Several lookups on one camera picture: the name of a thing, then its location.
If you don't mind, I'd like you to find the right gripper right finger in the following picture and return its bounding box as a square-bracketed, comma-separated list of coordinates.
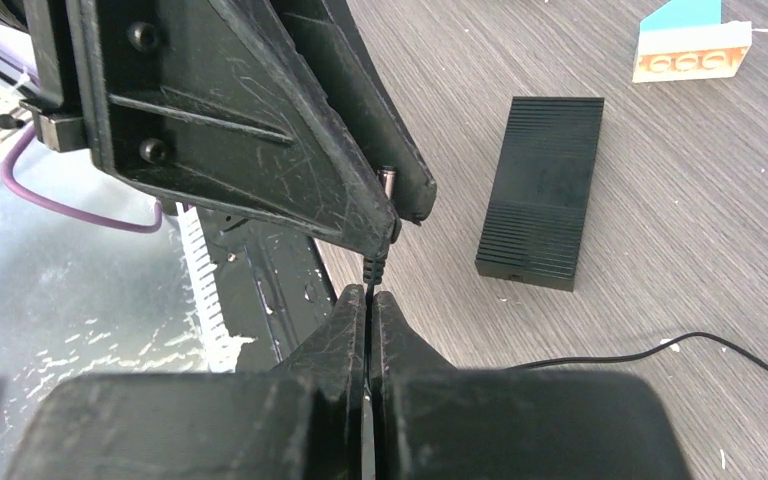
[367, 292, 691, 479]

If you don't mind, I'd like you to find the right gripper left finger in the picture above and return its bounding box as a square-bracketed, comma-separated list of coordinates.
[7, 285, 367, 479]

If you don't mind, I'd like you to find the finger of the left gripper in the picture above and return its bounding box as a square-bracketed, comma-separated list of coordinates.
[271, 0, 437, 224]
[66, 1, 398, 256]

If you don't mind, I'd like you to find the black power adapter cable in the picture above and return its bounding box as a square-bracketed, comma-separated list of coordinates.
[360, 165, 768, 402]

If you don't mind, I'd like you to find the blue white toy brick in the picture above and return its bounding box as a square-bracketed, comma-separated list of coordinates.
[632, 0, 753, 84]

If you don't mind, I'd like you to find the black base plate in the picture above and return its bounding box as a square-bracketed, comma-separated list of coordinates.
[179, 207, 364, 376]

